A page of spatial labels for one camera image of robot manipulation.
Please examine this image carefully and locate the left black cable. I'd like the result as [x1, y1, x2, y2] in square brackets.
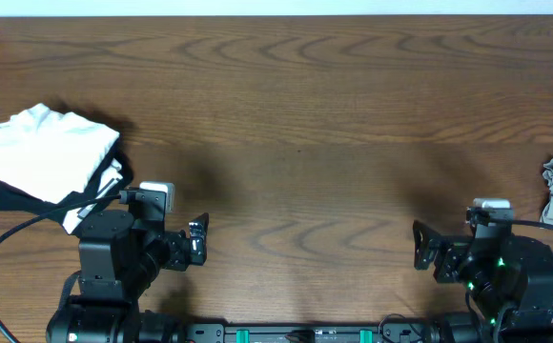
[0, 192, 130, 343]

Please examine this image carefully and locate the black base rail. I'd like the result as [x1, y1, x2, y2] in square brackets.
[186, 320, 440, 343]

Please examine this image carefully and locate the white Puma t-shirt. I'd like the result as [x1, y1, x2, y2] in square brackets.
[0, 103, 120, 203]

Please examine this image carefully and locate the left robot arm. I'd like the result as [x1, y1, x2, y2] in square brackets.
[46, 210, 209, 343]

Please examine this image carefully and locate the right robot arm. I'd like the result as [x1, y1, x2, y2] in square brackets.
[413, 220, 553, 343]

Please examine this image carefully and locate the folded black white shirt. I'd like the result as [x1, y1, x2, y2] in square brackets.
[61, 141, 133, 234]

